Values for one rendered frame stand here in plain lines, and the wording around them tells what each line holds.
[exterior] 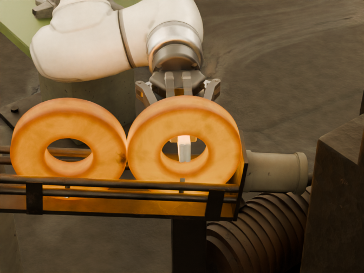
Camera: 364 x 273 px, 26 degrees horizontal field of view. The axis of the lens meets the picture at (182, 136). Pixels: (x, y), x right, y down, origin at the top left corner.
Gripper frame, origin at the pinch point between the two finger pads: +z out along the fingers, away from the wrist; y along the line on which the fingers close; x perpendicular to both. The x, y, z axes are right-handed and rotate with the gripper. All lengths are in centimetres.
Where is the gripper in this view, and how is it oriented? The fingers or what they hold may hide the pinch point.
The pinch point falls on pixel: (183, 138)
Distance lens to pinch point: 106.8
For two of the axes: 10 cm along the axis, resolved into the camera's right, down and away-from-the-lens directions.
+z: 0.6, 5.7, -8.2
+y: -10.0, 0.3, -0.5
